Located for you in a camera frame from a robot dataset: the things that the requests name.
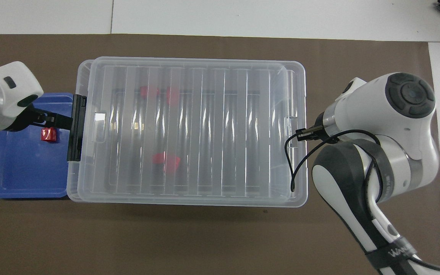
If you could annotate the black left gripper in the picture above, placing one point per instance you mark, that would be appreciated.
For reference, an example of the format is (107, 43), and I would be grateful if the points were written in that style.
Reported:
(29, 119)

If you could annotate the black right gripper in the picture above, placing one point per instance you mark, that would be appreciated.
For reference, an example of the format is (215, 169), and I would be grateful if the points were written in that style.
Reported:
(319, 135)

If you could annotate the clear plastic box lid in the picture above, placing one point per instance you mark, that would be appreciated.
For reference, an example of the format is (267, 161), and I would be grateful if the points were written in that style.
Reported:
(220, 133)

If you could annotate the clear plastic storage box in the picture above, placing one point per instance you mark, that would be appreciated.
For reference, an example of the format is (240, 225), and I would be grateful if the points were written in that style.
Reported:
(72, 183)

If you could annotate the brown table mat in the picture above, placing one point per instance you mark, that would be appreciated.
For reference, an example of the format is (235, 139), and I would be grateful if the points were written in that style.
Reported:
(220, 236)

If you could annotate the black box latch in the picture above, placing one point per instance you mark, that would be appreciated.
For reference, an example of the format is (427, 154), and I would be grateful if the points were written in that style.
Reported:
(76, 130)

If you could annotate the blue plastic tray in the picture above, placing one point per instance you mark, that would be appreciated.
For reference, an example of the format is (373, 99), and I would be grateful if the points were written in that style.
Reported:
(21, 172)

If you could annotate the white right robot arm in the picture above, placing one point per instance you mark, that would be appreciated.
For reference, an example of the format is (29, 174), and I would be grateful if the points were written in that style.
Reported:
(395, 126)

